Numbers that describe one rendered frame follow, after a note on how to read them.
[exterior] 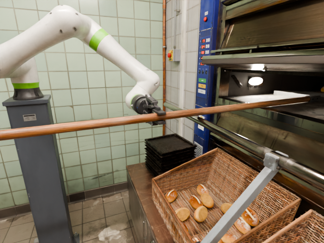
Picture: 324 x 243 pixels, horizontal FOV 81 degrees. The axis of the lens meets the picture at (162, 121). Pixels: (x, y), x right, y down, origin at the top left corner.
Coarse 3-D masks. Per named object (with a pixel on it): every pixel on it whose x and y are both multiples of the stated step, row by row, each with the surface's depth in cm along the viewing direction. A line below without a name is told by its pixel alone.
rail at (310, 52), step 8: (320, 48) 55; (208, 56) 104; (216, 56) 98; (224, 56) 92; (232, 56) 87; (240, 56) 83; (248, 56) 79; (256, 56) 75; (264, 56) 72; (272, 56) 69; (280, 56) 66
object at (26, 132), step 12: (204, 108) 79; (216, 108) 81; (228, 108) 84; (240, 108) 87; (96, 120) 63; (108, 120) 64; (120, 120) 65; (132, 120) 67; (144, 120) 69; (156, 120) 71; (0, 132) 53; (12, 132) 54; (24, 132) 55; (36, 132) 56; (48, 132) 57; (60, 132) 59
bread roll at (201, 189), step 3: (198, 186) 122; (201, 186) 120; (204, 186) 120; (198, 189) 120; (201, 189) 119; (204, 189) 118; (207, 189) 119; (198, 192) 120; (201, 192) 118; (204, 192) 117; (207, 192) 117
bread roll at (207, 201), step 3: (201, 195) 113; (204, 195) 112; (207, 195) 111; (201, 198) 111; (204, 198) 110; (207, 198) 109; (210, 198) 109; (204, 201) 109; (207, 201) 108; (210, 201) 107; (213, 201) 108; (204, 204) 108; (207, 204) 106; (210, 204) 106; (213, 204) 107; (207, 207) 107; (210, 207) 106
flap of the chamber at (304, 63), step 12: (204, 60) 107; (216, 60) 98; (228, 60) 90; (240, 60) 83; (252, 60) 77; (264, 60) 72; (276, 60) 67; (288, 60) 63; (300, 60) 60; (312, 60) 57
